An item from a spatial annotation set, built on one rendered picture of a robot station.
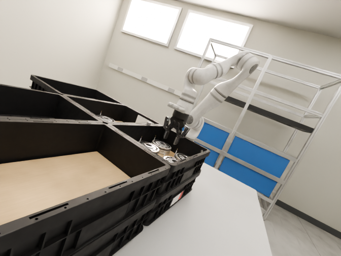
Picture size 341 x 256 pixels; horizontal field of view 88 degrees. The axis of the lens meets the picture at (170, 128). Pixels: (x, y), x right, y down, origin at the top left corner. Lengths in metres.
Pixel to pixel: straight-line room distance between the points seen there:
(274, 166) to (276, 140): 0.92
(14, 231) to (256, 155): 2.55
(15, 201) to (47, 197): 0.05
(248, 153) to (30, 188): 2.44
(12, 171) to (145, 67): 3.74
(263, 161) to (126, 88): 3.14
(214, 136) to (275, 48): 1.90
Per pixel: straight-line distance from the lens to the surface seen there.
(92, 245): 0.41
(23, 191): 0.47
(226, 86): 0.99
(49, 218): 0.28
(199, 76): 0.78
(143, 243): 0.60
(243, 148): 2.62
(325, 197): 3.91
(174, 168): 0.52
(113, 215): 0.40
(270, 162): 2.68
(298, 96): 3.59
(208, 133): 2.62
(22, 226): 0.27
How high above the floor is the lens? 1.12
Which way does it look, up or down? 11 degrees down
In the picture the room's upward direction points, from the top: 22 degrees clockwise
